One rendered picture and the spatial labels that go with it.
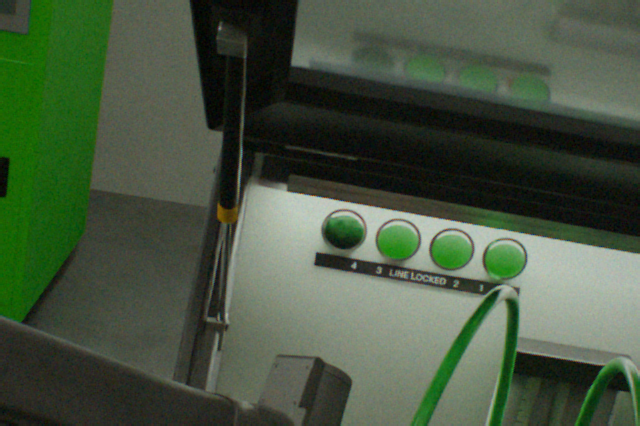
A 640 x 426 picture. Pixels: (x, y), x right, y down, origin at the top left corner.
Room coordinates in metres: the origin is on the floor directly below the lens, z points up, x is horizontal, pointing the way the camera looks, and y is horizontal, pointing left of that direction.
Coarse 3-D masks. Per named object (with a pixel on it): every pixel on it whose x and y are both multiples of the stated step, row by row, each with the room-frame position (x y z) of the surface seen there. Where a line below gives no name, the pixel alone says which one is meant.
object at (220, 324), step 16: (240, 64) 1.03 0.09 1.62; (240, 80) 1.03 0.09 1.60; (240, 96) 1.04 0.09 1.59; (224, 112) 1.05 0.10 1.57; (240, 112) 1.05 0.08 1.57; (224, 128) 1.06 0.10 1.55; (240, 128) 1.06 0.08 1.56; (224, 144) 1.07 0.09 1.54; (240, 144) 1.07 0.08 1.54; (224, 160) 1.07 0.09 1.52; (240, 160) 1.08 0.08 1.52; (224, 176) 1.08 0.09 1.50; (224, 192) 1.09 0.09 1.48; (224, 208) 1.10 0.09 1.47; (224, 224) 1.11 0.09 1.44; (224, 240) 1.12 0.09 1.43; (224, 256) 1.13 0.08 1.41; (224, 272) 1.14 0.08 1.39; (224, 288) 1.15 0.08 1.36; (224, 304) 1.16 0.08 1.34; (208, 320) 1.17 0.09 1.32; (224, 320) 1.18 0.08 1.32; (224, 336) 1.19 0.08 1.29
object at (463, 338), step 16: (496, 288) 1.11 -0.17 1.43; (512, 288) 1.15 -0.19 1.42; (480, 304) 1.07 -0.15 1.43; (496, 304) 1.09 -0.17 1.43; (512, 304) 1.17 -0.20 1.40; (480, 320) 1.05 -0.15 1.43; (512, 320) 1.20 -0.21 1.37; (464, 336) 1.02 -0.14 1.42; (512, 336) 1.21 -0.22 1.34; (448, 352) 1.01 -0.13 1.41; (512, 352) 1.22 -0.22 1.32; (448, 368) 0.99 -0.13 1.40; (512, 368) 1.24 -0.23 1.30; (432, 384) 0.98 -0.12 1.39; (432, 400) 0.96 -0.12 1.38; (496, 400) 1.24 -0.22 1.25; (416, 416) 0.95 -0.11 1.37; (496, 416) 1.25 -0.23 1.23
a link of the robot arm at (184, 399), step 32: (0, 320) 0.60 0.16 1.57; (0, 352) 0.59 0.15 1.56; (32, 352) 0.61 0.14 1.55; (64, 352) 0.64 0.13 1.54; (96, 352) 0.67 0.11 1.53; (0, 384) 0.59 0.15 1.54; (32, 384) 0.61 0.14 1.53; (64, 384) 0.63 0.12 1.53; (96, 384) 0.65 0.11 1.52; (128, 384) 0.68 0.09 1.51; (160, 384) 0.71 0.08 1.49; (0, 416) 0.59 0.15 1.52; (32, 416) 0.60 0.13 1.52; (64, 416) 0.62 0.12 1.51; (96, 416) 0.65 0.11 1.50; (128, 416) 0.67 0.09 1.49; (160, 416) 0.70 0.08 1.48; (192, 416) 0.72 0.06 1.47; (224, 416) 0.75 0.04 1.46; (256, 416) 0.78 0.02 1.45; (288, 416) 0.81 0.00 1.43
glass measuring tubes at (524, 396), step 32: (544, 352) 1.30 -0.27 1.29; (576, 352) 1.32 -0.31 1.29; (608, 352) 1.33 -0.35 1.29; (512, 384) 1.31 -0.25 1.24; (544, 384) 1.31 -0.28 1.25; (576, 384) 1.31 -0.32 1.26; (608, 384) 1.30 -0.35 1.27; (512, 416) 1.30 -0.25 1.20; (544, 416) 1.31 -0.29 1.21; (576, 416) 1.31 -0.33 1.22; (608, 416) 1.31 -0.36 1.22
